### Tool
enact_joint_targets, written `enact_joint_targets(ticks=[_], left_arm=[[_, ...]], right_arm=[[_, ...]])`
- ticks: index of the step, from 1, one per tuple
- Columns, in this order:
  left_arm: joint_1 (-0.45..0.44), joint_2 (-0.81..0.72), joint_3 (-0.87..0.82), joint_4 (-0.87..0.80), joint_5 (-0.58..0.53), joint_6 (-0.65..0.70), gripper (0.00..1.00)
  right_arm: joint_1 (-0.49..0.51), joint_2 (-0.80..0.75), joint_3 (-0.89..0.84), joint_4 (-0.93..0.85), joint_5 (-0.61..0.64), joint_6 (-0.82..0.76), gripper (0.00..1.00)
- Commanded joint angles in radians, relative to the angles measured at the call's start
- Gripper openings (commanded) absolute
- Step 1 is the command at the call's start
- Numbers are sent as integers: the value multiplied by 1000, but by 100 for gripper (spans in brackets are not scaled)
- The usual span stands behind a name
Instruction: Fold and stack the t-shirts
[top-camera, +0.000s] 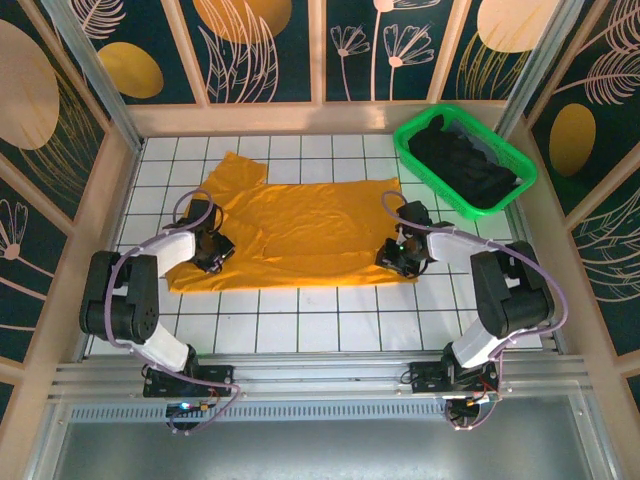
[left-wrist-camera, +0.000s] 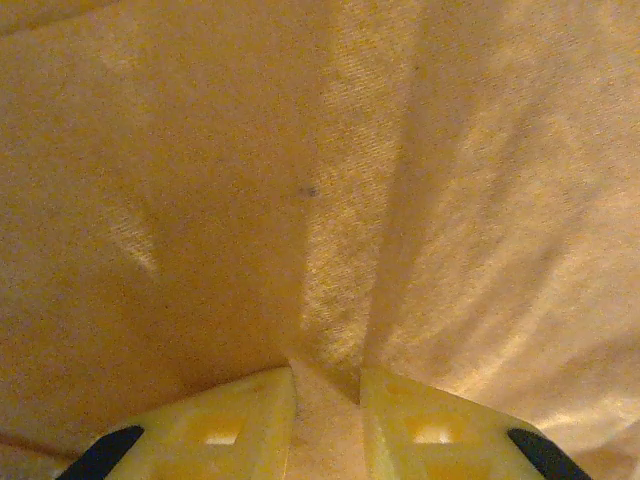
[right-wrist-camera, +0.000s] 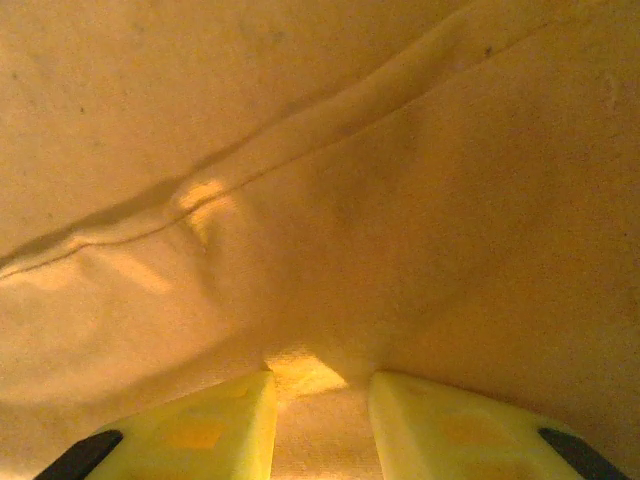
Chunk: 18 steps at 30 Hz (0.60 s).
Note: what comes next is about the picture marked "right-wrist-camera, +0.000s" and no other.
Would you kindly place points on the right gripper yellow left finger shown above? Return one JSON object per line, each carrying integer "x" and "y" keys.
{"x": 210, "y": 435}

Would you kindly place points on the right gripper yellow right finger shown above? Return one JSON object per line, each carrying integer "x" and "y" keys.
{"x": 450, "y": 440}

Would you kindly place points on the orange t-shirt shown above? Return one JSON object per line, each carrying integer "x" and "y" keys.
{"x": 320, "y": 175}

